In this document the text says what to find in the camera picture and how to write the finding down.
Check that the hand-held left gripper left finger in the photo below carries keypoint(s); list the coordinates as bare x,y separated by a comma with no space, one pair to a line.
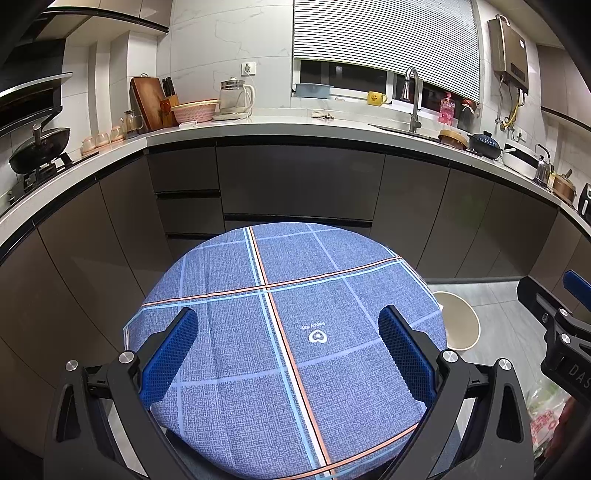
170,353

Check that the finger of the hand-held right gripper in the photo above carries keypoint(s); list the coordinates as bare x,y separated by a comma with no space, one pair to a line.
578,284
538,297

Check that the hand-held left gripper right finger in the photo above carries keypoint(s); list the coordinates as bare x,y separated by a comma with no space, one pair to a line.
408,355

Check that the beige waste bin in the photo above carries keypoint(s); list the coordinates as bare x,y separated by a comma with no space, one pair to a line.
459,323

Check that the person's right hand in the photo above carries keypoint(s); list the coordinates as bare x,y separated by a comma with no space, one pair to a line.
565,424

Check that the white plastic shopping bag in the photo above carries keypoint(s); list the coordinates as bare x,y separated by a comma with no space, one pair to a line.
544,415

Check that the black air fryer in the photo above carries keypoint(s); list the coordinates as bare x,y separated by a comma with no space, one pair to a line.
584,198

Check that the blue plaid tablecloth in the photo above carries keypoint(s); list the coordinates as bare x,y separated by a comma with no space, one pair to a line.
286,378

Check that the steel kettle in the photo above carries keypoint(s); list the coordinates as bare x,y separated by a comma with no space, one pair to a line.
543,170

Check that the white pan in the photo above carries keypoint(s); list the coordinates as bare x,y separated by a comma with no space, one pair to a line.
519,162

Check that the dark blue pot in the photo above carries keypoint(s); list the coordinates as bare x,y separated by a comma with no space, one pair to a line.
485,146

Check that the wooden steamer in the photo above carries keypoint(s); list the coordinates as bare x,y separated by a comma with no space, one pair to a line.
451,139

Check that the jar with cloth lid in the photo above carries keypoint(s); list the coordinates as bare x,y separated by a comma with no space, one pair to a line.
468,117

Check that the dark kitchen base cabinets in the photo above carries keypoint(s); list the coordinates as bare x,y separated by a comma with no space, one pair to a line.
300,184

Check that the pink bottle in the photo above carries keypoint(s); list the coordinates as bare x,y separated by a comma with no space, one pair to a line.
446,110

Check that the kitchen sink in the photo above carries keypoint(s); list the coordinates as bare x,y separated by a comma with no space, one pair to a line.
401,129

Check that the gas stove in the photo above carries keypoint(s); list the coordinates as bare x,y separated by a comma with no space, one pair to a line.
46,168

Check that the steel kitchen faucet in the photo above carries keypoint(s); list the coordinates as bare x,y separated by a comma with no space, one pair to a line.
414,108

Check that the pink basket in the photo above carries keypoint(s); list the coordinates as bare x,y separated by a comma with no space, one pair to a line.
194,112

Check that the black wok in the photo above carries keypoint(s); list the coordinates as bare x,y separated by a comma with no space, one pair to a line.
41,144

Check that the wooden cutting board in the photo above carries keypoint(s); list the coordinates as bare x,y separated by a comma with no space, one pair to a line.
147,101

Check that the knife block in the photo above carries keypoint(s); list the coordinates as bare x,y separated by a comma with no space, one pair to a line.
169,99

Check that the small cloth on counter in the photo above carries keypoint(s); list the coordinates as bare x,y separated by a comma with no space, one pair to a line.
322,115

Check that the yellow mug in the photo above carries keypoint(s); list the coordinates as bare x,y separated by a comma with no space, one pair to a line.
375,98

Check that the glass electric kettle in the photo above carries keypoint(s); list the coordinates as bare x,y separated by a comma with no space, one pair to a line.
233,100

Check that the blue basin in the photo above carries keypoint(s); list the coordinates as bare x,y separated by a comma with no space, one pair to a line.
312,90

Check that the striped window blind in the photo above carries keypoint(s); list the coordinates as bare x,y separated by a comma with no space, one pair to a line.
388,37

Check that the black range hood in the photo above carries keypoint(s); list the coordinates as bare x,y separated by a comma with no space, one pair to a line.
27,87

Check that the white wall socket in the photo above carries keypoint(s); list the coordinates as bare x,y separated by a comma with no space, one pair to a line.
248,69

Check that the white wall cabinet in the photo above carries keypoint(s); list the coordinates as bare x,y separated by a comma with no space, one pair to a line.
111,11

